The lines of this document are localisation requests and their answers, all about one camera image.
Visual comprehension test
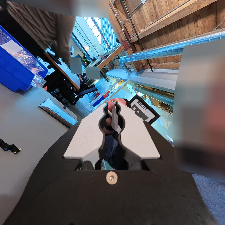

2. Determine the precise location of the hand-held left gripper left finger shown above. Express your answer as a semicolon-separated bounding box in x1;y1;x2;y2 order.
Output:
63;103;109;166

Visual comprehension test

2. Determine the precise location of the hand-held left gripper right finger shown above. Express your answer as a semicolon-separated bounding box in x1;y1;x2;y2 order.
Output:
115;102;161;163

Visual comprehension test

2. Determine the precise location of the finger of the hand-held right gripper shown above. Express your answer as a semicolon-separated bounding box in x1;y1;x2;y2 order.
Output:
111;105;124;134

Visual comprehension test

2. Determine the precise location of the black lego rack assembly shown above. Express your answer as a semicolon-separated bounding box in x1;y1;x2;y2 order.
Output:
0;138;23;155

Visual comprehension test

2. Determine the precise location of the person's right hand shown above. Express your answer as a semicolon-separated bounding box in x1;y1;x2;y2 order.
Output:
105;97;127;131

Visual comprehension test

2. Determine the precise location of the black office chair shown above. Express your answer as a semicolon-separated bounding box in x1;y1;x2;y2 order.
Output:
69;86;98;106

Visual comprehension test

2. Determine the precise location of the wooden office desk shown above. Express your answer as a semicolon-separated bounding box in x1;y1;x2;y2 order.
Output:
44;51;81;90

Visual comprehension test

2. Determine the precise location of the blue plastic bin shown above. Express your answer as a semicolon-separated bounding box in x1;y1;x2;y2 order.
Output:
0;25;49;92

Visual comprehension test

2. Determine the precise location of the clear plastic bag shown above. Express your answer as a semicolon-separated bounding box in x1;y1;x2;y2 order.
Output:
0;29;47;88

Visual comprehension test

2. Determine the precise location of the small silver air duct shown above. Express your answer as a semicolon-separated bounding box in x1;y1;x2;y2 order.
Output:
135;85;175;107

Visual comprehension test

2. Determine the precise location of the large silver air duct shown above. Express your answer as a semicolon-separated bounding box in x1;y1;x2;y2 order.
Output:
119;28;225;75

